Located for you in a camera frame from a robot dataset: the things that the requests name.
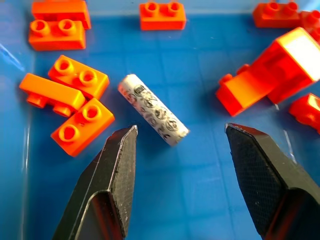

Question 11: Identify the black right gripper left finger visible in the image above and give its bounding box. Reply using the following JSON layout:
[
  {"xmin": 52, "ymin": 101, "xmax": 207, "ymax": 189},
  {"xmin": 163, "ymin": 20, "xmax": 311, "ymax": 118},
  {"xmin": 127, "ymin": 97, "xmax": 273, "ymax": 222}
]
[{"xmin": 51, "ymin": 124, "xmax": 139, "ymax": 240}]

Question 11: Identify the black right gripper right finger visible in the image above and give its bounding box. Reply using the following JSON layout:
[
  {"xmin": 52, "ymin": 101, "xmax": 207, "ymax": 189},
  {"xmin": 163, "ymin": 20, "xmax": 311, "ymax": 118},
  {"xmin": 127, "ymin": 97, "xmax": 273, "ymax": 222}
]
[{"xmin": 224, "ymin": 122, "xmax": 320, "ymax": 240}]

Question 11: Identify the blue plastic bin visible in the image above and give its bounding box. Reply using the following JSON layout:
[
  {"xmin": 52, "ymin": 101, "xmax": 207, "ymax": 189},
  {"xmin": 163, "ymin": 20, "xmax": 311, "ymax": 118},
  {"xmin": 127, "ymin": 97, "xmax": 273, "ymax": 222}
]
[{"xmin": 0, "ymin": 0, "xmax": 320, "ymax": 240}]

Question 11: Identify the orange two-stud building brick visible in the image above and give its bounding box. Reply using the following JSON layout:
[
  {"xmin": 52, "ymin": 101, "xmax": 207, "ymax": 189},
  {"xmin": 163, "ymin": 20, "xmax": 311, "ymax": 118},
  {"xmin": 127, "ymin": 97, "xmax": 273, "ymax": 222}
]
[
  {"xmin": 236, "ymin": 26, "xmax": 320, "ymax": 105},
  {"xmin": 288, "ymin": 92, "xmax": 320, "ymax": 136},
  {"xmin": 50, "ymin": 97, "xmax": 116, "ymax": 158},
  {"xmin": 18, "ymin": 72, "xmax": 87, "ymax": 118},
  {"xmin": 139, "ymin": 0, "xmax": 187, "ymax": 31},
  {"xmin": 215, "ymin": 73, "xmax": 274, "ymax": 118},
  {"xmin": 299, "ymin": 9, "xmax": 320, "ymax": 46},
  {"xmin": 28, "ymin": 18, "xmax": 87, "ymax": 52},
  {"xmin": 47, "ymin": 54, "xmax": 111, "ymax": 101},
  {"xmin": 31, "ymin": 0, "xmax": 92, "ymax": 30},
  {"xmin": 252, "ymin": 1, "xmax": 302, "ymax": 29}
]

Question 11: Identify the white printed battery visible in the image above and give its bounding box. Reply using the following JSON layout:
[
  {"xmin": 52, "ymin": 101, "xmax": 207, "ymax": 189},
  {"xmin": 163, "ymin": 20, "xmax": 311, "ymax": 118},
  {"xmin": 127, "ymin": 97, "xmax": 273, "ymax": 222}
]
[{"xmin": 117, "ymin": 73, "xmax": 191, "ymax": 147}]

